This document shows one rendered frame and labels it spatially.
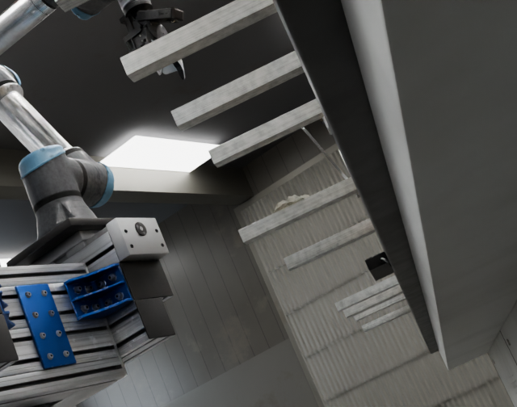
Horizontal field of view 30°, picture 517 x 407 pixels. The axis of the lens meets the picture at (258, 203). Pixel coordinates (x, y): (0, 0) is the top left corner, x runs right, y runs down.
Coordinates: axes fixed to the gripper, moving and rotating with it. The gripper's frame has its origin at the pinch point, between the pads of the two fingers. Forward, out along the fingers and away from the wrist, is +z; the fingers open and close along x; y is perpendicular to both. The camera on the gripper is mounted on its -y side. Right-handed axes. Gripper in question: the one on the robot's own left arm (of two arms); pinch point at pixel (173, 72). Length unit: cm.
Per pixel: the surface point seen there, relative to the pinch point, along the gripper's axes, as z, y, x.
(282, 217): 47, -15, 8
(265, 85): 39, -45, 49
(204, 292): -111, 451, -626
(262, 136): 38, -30, 29
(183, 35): 37, -49, 75
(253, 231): 47.3, -9.0, 10.7
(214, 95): 37, -37, 53
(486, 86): 80, -94, 120
